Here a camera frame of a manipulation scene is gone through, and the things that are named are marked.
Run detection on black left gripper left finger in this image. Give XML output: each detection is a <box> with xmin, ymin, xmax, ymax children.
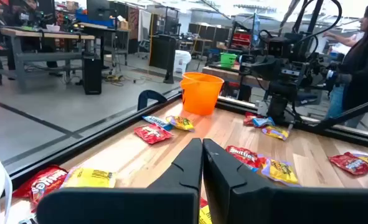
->
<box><xmin>36</xmin><ymin>138</ymin><xmax>204</xmax><ymax>224</ymax></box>

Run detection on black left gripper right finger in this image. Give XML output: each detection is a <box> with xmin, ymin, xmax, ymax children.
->
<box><xmin>202</xmin><ymin>138</ymin><xmax>368</xmax><ymax>224</ymax></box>

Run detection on green bucket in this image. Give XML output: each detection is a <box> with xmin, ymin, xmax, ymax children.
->
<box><xmin>219</xmin><ymin>52</ymin><xmax>238</xmax><ymax>68</ymax></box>

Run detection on red storage bins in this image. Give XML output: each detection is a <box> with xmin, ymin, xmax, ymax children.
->
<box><xmin>232</xmin><ymin>32</ymin><xmax>252</xmax><ymax>49</ymax></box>

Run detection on orange pumpkin face bucket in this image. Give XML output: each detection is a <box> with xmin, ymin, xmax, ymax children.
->
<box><xmin>179</xmin><ymin>72</ymin><xmax>225</xmax><ymax>116</ymax></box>

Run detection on white bin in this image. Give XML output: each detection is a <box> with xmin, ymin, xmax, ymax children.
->
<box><xmin>173</xmin><ymin>49</ymin><xmax>192</xmax><ymax>75</ymax></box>

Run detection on black cabinet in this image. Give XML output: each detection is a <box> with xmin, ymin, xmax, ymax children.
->
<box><xmin>148</xmin><ymin>34</ymin><xmax>180</xmax><ymax>84</ymax></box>

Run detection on person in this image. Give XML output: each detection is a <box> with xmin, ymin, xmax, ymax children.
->
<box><xmin>322</xmin><ymin>0</ymin><xmax>368</xmax><ymax>128</ymax></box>
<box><xmin>0</xmin><ymin>0</ymin><xmax>59</xmax><ymax>27</ymax></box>

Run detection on black computer tower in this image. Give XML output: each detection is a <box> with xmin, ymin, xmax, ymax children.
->
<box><xmin>82</xmin><ymin>54</ymin><xmax>103</xmax><ymax>95</ymax></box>

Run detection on black monitor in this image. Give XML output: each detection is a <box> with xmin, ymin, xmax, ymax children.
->
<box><xmin>86</xmin><ymin>0</ymin><xmax>110</xmax><ymax>22</ymax></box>

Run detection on blue storage bins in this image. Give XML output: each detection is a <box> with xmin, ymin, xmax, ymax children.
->
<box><xmin>75</xmin><ymin>11</ymin><xmax>116</xmax><ymax>28</ymax></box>

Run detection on grey wooden-top workbench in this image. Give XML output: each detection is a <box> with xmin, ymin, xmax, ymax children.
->
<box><xmin>0</xmin><ymin>23</ymin><xmax>96</xmax><ymax>91</ymax></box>

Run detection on black clamp bracket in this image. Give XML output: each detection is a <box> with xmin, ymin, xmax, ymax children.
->
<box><xmin>136</xmin><ymin>89</ymin><xmax>168</xmax><ymax>111</ymax></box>

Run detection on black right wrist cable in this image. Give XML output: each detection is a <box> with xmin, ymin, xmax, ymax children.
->
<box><xmin>291</xmin><ymin>0</ymin><xmax>343</xmax><ymax>44</ymax></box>

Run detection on black aluminium rig frame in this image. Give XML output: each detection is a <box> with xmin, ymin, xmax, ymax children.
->
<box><xmin>2</xmin><ymin>88</ymin><xmax>368</xmax><ymax>187</ymax></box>

